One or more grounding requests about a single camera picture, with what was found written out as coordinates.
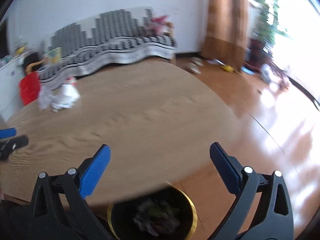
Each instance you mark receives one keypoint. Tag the white tissue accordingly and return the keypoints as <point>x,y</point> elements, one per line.
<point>67,95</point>

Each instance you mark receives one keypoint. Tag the pink cartoon cushion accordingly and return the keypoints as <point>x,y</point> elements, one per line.
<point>159,26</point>

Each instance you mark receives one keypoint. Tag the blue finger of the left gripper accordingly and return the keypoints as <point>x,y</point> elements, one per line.
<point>9,146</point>
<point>7,133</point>

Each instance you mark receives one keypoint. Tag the brown curtain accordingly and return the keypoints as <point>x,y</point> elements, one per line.
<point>226,32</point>

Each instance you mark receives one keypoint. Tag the clear plastic bag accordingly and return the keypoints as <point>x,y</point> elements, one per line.
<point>44,98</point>

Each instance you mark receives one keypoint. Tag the green potted plant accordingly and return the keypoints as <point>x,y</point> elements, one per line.
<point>266,25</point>

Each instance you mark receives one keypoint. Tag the white slippers on floor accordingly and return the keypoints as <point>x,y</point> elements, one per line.
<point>194,66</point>

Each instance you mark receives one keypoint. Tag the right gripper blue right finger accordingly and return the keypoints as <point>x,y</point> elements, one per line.
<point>273,218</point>

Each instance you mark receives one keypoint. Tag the colourful children's book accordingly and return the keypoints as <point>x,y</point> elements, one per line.
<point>54,55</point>

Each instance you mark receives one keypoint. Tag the black white striped sofa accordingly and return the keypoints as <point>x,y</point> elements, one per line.
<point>113,37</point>

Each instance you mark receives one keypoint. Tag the red plastic chair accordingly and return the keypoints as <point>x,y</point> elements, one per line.
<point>29,88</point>

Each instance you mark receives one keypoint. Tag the white cabinet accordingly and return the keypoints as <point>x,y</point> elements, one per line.
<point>11,75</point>

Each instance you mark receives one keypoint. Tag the black gold trash bin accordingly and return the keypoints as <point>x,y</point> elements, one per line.
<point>165,214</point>

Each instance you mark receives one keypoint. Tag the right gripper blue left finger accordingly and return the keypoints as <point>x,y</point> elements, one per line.
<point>58,206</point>

